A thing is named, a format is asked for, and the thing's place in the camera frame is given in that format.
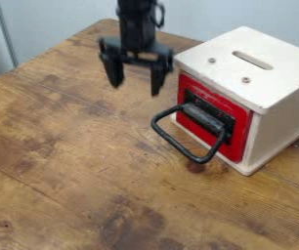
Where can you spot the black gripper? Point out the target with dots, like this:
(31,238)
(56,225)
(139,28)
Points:
(137,47)

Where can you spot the red wooden drawer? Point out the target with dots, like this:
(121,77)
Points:
(213,117)

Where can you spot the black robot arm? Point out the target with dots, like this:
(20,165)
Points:
(134,7)

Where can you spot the white wooden drawer cabinet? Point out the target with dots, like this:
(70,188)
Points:
(246,72)

